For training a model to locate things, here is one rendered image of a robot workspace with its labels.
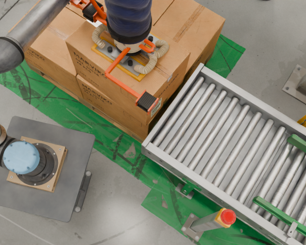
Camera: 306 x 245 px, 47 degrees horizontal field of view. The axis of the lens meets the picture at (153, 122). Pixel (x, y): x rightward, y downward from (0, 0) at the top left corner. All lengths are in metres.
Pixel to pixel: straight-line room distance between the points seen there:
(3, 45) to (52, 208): 0.98
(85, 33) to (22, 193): 0.95
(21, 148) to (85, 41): 0.72
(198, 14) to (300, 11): 1.29
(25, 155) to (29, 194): 0.36
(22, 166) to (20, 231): 1.15
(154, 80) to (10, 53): 0.86
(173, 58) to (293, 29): 1.75
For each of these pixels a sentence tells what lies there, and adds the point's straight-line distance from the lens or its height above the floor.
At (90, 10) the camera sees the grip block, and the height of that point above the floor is 1.09.
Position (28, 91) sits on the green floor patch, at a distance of 3.06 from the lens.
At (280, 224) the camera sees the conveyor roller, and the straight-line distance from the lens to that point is 2.28.
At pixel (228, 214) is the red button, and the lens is 1.69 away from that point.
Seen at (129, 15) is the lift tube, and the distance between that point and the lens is 1.60.
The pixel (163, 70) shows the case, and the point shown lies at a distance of 1.95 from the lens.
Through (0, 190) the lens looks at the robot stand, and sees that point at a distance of 2.08.
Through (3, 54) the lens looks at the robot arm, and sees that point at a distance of 1.32.
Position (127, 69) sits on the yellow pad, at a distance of 1.92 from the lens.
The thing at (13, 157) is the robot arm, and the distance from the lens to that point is 1.73.
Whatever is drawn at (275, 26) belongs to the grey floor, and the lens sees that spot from 3.48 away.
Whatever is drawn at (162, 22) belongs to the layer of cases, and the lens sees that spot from 2.61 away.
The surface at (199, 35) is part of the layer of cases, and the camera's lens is 2.58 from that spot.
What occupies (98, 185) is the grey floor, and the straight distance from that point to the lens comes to 2.72.
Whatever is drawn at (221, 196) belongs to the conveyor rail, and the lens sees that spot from 2.15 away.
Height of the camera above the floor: 2.67
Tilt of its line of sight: 71 degrees down
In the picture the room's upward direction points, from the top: 7 degrees clockwise
